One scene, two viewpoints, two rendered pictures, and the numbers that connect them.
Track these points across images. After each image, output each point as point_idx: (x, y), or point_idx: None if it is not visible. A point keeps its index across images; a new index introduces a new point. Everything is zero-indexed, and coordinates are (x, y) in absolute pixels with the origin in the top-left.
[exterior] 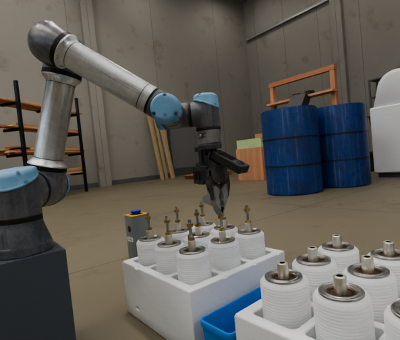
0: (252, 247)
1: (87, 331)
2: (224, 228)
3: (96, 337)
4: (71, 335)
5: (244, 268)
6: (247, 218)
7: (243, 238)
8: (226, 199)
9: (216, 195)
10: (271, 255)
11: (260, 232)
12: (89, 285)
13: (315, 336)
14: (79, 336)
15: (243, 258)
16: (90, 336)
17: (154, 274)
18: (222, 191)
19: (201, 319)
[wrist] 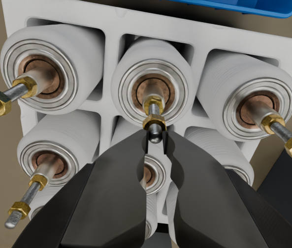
0: (81, 40)
1: None
2: (60, 155)
3: (251, 159)
4: None
5: (159, 15)
6: (23, 89)
7: (88, 67)
8: (117, 153)
9: (214, 185)
10: (49, 1)
11: (24, 36)
12: (172, 245)
13: None
14: (257, 173)
15: (101, 60)
16: (251, 166)
17: (249, 154)
18: (139, 195)
19: None
